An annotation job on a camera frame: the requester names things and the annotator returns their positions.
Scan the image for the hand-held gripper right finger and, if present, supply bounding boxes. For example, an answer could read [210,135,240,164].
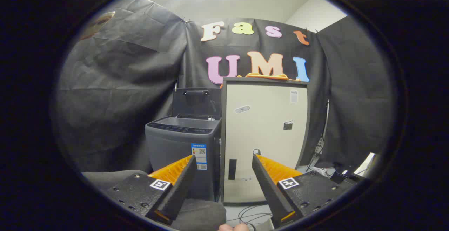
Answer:
[252,153,356,228]

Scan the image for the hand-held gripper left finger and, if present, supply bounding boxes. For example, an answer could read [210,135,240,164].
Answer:
[103,155,197,225]

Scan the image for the grey washing machine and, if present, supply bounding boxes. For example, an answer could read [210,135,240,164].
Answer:
[145,115,222,202]

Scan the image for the orange polo shirt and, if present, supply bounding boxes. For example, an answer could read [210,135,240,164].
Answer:
[220,72,299,81]

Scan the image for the white flat panel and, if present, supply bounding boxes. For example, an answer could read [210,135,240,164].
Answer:
[354,152,377,176]

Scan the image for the black backdrop cloth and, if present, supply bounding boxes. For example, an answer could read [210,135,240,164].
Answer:
[53,0,394,175]

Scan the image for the black floor cables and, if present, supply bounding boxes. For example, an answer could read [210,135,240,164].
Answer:
[238,205,275,225]

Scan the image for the beige cabinet with grey frame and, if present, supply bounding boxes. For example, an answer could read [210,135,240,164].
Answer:
[220,77,311,205]

